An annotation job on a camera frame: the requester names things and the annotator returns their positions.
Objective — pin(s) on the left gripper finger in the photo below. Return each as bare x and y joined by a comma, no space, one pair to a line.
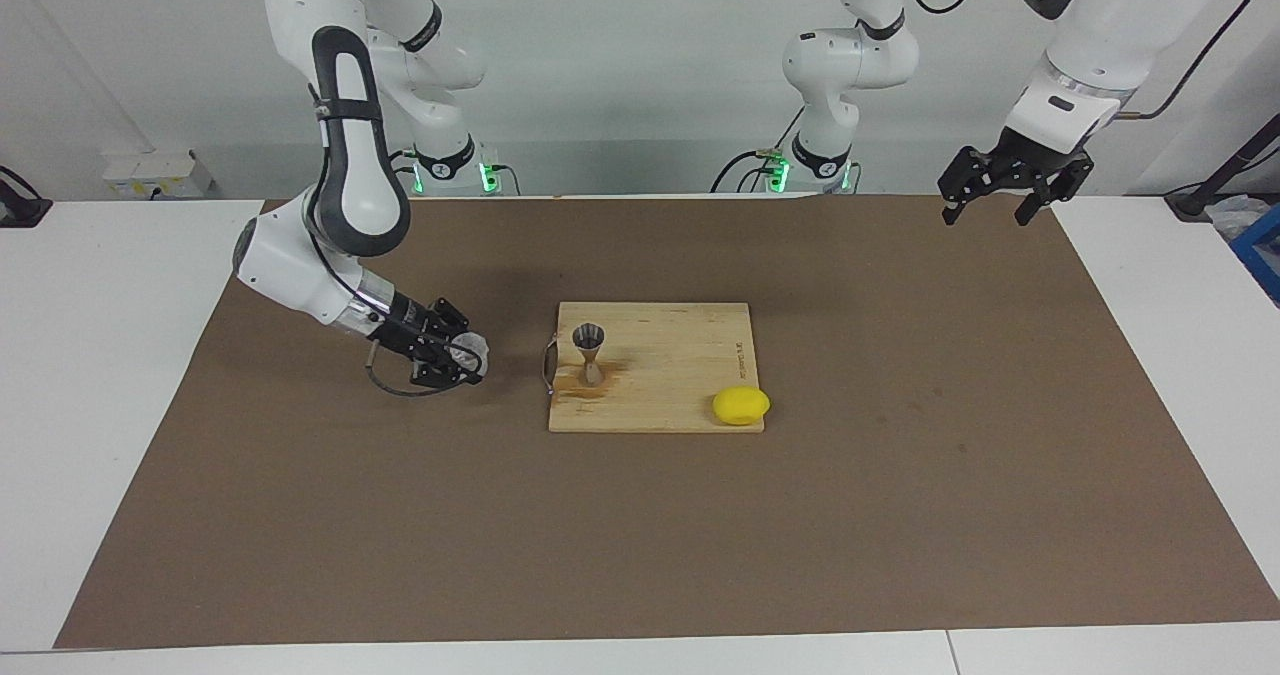
1065,189
960,182

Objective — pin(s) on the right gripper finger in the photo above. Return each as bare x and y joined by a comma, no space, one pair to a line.
440,373
450,317

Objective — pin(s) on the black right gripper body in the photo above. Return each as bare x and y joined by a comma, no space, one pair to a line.
405,330

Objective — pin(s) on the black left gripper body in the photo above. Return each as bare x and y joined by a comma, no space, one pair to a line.
1035,162

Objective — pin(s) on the clear glass cup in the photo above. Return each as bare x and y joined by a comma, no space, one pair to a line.
470,355

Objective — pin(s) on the steel double jigger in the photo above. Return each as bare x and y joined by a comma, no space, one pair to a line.
588,337

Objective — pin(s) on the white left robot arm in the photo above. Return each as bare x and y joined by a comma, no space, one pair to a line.
850,65

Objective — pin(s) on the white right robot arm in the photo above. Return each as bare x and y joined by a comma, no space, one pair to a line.
355,195

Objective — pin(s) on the black stand leg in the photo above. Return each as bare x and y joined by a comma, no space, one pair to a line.
1195,200

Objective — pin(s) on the clear plastic bag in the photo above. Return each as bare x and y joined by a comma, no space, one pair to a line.
1235,215

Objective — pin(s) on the blue crate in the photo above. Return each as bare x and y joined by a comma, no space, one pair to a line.
1262,255

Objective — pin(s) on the wooden cutting board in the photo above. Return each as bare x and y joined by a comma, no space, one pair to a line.
680,355

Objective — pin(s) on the brown table mat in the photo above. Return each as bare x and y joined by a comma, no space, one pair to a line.
640,535

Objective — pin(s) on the yellow lemon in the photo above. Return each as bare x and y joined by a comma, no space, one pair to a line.
741,406

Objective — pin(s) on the black clamp foot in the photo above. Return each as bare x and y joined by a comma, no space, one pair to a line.
20,210

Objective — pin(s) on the white wall outlet box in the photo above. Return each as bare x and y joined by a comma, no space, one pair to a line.
150,170

